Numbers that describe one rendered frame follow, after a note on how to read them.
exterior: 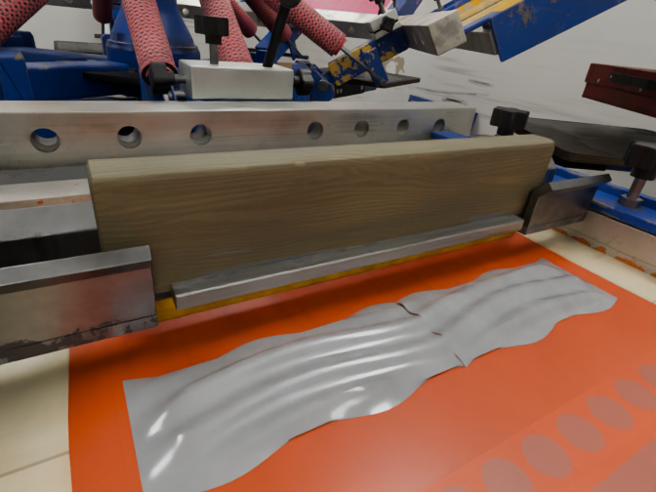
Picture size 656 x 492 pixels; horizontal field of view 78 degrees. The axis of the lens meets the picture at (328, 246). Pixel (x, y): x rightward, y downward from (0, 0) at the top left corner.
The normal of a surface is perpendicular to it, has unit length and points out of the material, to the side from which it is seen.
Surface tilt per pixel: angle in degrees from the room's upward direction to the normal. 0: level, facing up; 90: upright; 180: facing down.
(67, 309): 90
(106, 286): 90
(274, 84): 90
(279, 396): 30
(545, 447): 0
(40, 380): 0
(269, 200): 90
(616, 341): 0
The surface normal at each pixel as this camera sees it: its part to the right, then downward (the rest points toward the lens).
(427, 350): 0.29, -0.55
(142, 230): 0.50, 0.45
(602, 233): -0.86, 0.17
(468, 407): 0.10, -0.87
